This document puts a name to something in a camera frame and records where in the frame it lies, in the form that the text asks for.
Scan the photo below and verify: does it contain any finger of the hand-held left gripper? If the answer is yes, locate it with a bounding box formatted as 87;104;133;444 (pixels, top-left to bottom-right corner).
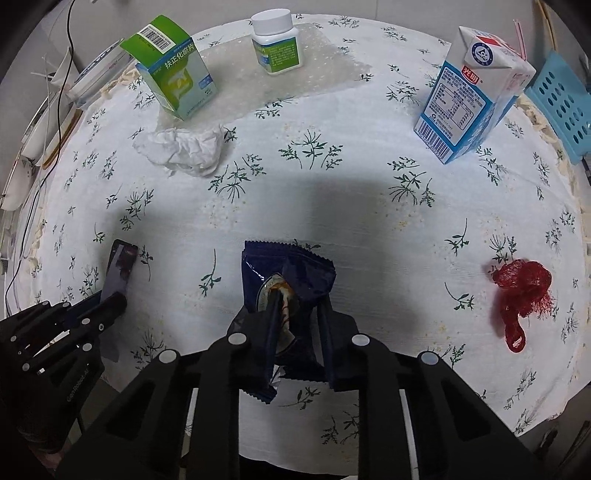
0;295;103;346
18;294;129;376

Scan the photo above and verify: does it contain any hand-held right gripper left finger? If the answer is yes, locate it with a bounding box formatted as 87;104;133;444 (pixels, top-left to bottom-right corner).
55;290;286;480

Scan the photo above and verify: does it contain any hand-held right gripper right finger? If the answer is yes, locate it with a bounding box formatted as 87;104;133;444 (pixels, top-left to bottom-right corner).
316;295;546;480

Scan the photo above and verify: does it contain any small dark foil packet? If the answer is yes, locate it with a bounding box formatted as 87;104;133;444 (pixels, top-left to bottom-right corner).
99;239;140;305

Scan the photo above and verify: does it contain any dark blue snack wrapper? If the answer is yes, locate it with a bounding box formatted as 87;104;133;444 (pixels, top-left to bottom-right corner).
238;239;337;405

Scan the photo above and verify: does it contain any white tissue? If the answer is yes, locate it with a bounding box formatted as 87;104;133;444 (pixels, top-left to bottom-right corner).
132;124;227;179

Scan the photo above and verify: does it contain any red mesh net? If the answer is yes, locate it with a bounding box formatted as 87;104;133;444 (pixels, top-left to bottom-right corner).
491;259;555;356

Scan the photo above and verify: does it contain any green medicine box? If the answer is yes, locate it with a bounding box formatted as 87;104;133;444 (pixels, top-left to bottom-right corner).
120;15;219;122

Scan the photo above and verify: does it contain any blue and white milk carton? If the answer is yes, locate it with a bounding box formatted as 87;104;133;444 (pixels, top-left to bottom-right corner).
414;25;537;165

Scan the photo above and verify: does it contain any person's left hand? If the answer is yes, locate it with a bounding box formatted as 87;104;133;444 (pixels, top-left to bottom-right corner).
0;397;70;464

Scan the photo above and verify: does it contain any white floral tablecloth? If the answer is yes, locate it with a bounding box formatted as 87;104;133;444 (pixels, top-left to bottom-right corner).
25;13;591;464

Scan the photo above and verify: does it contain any round wooden board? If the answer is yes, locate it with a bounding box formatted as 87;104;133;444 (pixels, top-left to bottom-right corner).
44;113;85;168

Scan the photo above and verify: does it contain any white pot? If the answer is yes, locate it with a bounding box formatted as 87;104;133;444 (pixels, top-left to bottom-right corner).
18;99;75;167

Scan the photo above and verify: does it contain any blue floral ceramic bowl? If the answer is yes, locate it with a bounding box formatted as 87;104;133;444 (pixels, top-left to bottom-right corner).
69;41;136;100

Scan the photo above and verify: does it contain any clear bubble wrap sheet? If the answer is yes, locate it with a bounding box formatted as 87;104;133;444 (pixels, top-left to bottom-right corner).
156;21;376;136

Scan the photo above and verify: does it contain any white pill bottle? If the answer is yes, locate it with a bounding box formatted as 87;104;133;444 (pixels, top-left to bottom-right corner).
250;10;305;76

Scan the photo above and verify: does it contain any light blue plastic basket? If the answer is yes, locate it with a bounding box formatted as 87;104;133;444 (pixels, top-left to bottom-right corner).
523;51;591;165

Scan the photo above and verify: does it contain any pink striped straw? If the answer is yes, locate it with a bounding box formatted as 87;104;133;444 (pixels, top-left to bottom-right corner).
513;19;528;61

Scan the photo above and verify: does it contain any black cable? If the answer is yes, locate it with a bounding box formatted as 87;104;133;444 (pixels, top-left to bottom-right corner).
4;0;77;319

